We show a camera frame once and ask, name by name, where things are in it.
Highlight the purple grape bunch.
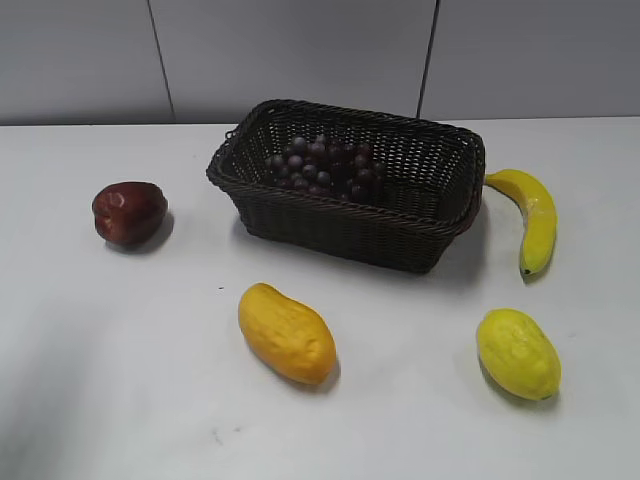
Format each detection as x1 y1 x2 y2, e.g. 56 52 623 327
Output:
264 135 387 204

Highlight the black woven basket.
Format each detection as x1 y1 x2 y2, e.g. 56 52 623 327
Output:
207 100 485 273

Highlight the orange yellow mango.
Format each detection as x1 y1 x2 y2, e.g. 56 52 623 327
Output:
238 283 337 385

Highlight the dark red apple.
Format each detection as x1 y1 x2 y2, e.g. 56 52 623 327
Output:
91 181 168 247

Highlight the yellow banana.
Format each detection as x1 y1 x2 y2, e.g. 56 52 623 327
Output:
485 169 558 277

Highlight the yellow lemon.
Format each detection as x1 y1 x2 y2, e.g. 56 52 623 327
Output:
476 308 562 401

